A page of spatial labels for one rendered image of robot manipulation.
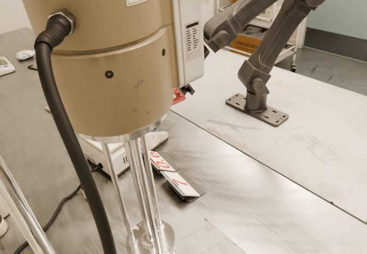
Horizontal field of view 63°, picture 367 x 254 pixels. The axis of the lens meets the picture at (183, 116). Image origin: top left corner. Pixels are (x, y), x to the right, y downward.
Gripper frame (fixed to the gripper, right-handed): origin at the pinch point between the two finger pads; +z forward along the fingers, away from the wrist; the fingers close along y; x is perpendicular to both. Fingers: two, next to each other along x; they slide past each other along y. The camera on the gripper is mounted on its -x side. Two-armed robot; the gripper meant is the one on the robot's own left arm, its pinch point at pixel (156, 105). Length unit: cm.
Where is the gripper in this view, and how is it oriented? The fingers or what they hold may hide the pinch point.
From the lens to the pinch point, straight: 77.7
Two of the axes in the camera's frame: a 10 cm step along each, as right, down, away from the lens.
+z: -6.0, 8.0, -0.6
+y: 7.0, 4.9, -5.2
